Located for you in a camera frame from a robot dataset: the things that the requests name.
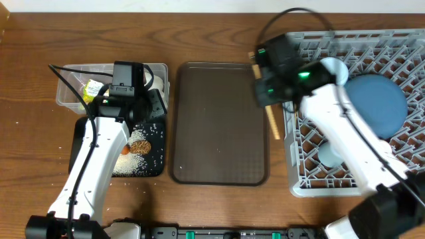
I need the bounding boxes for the light blue bowl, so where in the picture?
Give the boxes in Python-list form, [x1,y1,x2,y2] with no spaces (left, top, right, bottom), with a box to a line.
[319,57,349,86]

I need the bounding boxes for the grey dishwasher rack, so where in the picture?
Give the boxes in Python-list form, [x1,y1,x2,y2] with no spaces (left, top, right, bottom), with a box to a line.
[283,29,424,197]

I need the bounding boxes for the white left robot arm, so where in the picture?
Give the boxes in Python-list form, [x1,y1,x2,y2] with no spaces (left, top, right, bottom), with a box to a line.
[25,87,167,238]

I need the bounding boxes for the black waste tray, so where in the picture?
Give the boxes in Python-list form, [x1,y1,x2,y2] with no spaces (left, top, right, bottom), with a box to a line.
[68,115,166,178]

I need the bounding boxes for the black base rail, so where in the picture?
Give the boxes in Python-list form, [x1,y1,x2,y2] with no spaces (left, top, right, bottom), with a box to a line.
[102,217,329,239]

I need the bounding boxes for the light blue cup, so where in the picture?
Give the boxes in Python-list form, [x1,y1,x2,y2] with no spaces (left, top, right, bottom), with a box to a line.
[317,142,344,168]

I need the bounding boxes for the white rice pile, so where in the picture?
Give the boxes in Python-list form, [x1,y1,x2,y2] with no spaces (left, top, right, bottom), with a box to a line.
[112,123,165,177]

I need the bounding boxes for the long wooden chopstick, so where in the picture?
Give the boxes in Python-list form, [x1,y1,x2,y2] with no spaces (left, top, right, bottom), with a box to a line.
[248,52,281,140]

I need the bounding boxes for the brown walnut shell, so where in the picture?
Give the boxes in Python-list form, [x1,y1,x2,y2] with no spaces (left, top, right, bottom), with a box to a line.
[129,140,151,155]

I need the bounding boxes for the pink cup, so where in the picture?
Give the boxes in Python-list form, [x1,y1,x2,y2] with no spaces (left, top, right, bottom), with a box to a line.
[380,140,392,154]

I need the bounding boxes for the orange carrot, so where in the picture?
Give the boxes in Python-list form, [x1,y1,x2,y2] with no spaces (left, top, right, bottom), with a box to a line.
[121,144,130,155]

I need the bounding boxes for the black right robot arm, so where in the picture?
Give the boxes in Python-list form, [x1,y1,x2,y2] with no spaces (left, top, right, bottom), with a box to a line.
[252,35,424,238]

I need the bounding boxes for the green snack wrapper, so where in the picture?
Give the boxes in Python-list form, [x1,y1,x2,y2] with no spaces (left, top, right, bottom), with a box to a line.
[82,79,104,105]

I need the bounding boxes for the clear plastic bin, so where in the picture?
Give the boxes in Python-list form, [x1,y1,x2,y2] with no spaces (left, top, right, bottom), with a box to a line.
[56,63,170,115]

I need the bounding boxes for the white napkin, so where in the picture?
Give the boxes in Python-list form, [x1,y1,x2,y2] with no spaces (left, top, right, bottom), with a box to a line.
[144,72,165,93]

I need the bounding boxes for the dark blue plate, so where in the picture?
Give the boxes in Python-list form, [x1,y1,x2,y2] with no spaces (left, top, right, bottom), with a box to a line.
[345,74,408,139]

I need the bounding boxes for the brown serving tray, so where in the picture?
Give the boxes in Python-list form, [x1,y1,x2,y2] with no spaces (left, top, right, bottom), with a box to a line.
[170,62,269,187]

